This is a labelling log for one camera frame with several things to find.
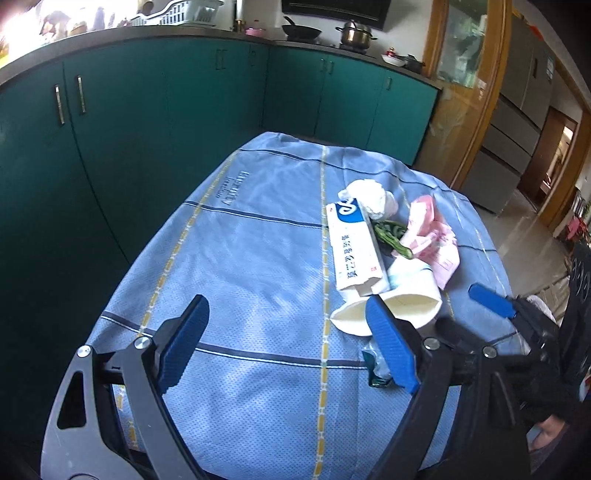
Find white dish rack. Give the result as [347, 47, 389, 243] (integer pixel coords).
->
[129, 0, 225, 26]

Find steel cooking pot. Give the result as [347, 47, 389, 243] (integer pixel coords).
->
[335, 19, 373, 49]

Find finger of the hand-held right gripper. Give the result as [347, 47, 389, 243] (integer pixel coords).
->
[468, 283, 518, 320]
[434, 316, 532, 358]

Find brown interior door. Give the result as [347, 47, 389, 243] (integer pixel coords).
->
[517, 106, 580, 217]

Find white blue paper cup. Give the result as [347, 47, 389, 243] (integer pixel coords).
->
[330, 261, 443, 337]

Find black wok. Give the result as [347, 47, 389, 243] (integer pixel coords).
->
[283, 16, 322, 40]

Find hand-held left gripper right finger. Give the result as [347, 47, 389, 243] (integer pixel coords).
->
[365, 294, 532, 480]

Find dark kitchen countertop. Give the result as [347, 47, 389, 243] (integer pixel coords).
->
[0, 25, 443, 90]

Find small teal wrapper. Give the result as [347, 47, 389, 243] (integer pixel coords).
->
[361, 348, 393, 388]

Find wooden framed glass door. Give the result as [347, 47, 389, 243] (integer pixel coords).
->
[413, 0, 513, 190]

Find grey refrigerator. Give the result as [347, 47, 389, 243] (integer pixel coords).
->
[462, 14, 561, 215]

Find teal lower cabinets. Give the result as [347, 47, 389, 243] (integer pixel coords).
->
[0, 34, 441, 462]

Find black range hood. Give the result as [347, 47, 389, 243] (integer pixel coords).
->
[281, 0, 393, 32]

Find crumpled white tissue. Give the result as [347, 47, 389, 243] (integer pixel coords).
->
[337, 179, 398, 221]

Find green pepper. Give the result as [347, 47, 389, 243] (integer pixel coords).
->
[372, 220, 415, 259]

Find white blue cardboard box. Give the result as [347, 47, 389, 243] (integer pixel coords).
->
[325, 198, 386, 296]

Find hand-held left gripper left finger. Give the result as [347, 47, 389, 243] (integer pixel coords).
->
[41, 294, 211, 480]

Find blue checked tablecloth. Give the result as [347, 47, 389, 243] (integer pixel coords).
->
[88, 131, 520, 480]

